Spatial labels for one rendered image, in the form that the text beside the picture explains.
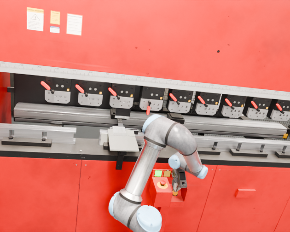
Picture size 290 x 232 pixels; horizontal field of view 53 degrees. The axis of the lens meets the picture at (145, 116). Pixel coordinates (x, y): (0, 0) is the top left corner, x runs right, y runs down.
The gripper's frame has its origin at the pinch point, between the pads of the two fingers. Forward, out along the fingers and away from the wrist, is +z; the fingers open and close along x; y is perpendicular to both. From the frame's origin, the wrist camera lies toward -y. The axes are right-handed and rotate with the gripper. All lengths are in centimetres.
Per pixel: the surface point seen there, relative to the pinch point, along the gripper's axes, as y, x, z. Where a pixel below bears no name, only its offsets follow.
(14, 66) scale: 36, 104, -61
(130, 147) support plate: 11.1, 32.6, -25.0
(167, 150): 29.4, 1.5, -10.8
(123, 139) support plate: 21.0, 36.2, -24.1
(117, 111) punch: 36, 40, -36
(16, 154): 20, 101, -9
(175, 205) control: -6.4, 0.6, 5.7
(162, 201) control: -6.2, 10.1, 2.8
